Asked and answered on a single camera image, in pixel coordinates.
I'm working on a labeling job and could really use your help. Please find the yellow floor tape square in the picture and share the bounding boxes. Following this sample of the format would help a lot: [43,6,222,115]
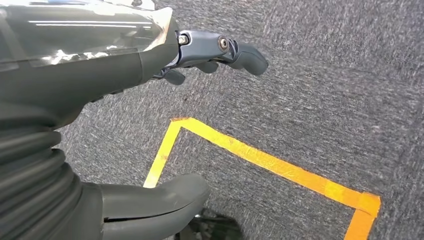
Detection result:
[143,116,382,240]

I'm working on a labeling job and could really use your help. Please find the black robot foot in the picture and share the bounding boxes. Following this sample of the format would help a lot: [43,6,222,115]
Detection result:
[173,208,244,240]

